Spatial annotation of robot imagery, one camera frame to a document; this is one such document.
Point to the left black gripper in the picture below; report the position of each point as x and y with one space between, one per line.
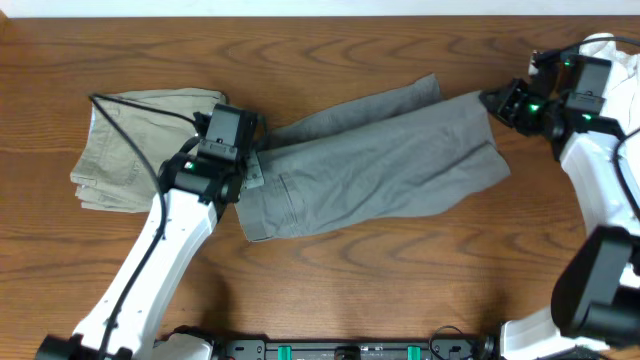
252 172

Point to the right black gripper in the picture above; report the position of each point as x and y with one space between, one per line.
502 109

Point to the grey shorts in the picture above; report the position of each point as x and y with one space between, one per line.
406 152

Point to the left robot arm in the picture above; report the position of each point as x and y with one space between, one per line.
193 189

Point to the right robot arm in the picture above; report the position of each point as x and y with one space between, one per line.
595 302

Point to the white garment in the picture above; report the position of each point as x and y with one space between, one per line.
620 75

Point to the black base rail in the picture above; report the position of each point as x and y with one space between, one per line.
340 350

